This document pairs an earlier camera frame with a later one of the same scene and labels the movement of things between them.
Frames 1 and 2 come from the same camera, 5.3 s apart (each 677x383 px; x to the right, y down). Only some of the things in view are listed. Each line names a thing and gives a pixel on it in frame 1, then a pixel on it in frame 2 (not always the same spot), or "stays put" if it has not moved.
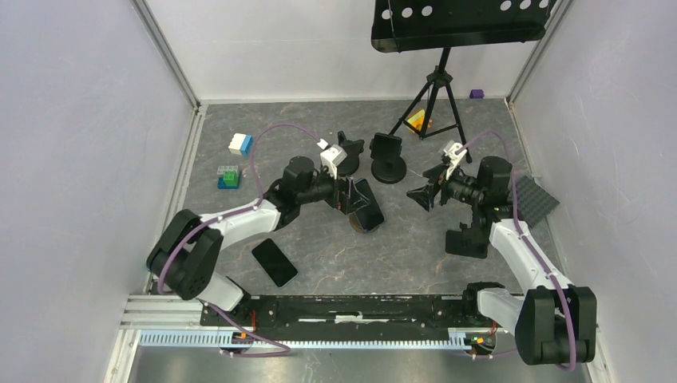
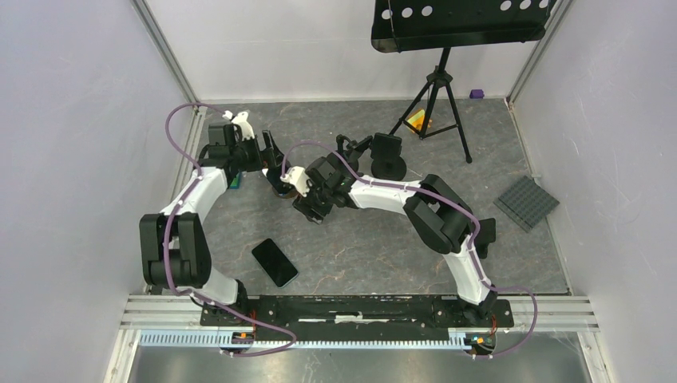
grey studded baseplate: (534, 203) stays put
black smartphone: (281, 270) stays put
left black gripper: (351, 200) → (271, 157)
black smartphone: (385, 146) stays put
